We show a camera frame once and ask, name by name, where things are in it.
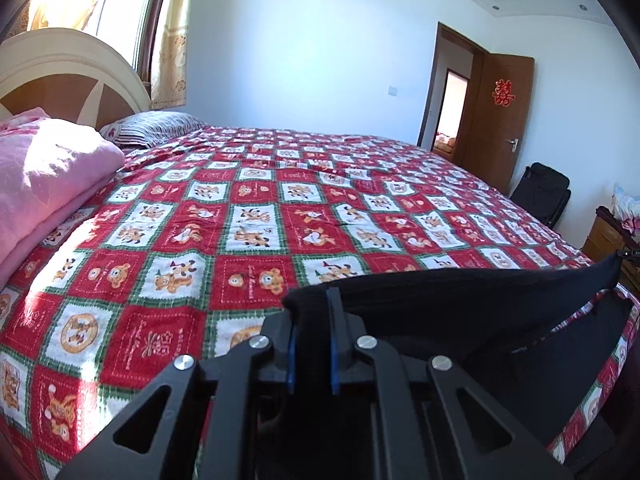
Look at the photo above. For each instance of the striped pillow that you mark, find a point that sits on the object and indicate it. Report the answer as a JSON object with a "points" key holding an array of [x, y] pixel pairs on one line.
{"points": [[149, 129]]}

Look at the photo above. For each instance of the brown wooden door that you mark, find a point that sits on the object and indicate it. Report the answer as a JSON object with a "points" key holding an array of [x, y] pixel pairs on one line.
{"points": [[492, 145]]}

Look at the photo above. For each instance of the black folded chair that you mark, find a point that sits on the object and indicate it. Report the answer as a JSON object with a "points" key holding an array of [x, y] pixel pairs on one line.
{"points": [[543, 192]]}

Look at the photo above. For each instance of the red double happiness decoration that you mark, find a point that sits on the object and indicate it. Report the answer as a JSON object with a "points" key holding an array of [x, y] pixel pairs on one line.
{"points": [[502, 94]]}

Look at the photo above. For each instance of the pink folded blanket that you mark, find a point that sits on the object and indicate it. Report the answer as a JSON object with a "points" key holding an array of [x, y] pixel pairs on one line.
{"points": [[49, 168]]}

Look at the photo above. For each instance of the yellow patterned curtain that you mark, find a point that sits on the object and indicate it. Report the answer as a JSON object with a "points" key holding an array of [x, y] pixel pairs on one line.
{"points": [[168, 65]]}

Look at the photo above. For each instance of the red patchwork cartoon bedspread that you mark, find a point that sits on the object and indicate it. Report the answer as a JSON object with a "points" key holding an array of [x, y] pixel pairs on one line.
{"points": [[193, 243]]}

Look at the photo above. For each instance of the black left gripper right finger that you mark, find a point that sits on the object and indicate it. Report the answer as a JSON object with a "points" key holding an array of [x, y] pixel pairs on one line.
{"points": [[429, 419]]}

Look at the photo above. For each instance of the clutter pile on cabinet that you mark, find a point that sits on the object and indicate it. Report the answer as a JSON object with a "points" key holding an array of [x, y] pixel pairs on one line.
{"points": [[626, 209]]}

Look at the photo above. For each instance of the brown wooden cabinet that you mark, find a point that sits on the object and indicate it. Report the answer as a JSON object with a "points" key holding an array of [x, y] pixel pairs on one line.
{"points": [[607, 235]]}

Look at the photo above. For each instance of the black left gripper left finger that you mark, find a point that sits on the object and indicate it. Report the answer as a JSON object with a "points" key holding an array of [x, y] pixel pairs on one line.
{"points": [[196, 419]]}

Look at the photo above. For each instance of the black pants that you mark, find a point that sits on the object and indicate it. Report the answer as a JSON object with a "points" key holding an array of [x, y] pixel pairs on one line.
{"points": [[535, 340]]}

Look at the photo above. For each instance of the cream and brown headboard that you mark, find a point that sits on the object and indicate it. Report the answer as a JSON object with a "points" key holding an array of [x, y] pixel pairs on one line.
{"points": [[70, 75]]}

